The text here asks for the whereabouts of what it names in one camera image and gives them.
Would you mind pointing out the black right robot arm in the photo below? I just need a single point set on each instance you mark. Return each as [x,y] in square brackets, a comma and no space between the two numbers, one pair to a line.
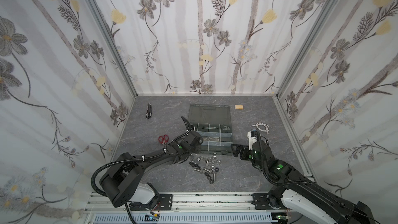
[292,190]

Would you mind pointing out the red handled scissors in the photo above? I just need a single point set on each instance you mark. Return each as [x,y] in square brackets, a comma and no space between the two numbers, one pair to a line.
[163,139]

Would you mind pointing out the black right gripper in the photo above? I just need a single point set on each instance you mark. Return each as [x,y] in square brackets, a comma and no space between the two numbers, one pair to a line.
[244,152]

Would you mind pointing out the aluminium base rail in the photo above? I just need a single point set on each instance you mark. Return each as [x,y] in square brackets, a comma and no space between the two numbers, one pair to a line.
[187,208]

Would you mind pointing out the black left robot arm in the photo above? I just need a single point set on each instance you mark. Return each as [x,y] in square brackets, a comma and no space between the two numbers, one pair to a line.
[120,180]

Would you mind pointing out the black hex bolt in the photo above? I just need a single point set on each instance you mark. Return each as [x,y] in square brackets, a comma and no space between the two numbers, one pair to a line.
[195,165]

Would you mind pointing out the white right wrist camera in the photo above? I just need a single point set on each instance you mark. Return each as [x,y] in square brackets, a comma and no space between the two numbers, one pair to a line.
[252,136]

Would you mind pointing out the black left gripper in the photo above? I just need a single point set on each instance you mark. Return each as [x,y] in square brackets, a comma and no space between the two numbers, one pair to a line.
[193,134]

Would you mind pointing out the small wooden block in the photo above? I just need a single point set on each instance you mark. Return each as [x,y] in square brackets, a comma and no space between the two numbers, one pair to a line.
[239,107]

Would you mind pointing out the grey plastic organizer box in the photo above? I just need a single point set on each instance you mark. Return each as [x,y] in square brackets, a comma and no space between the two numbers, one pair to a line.
[214,124]

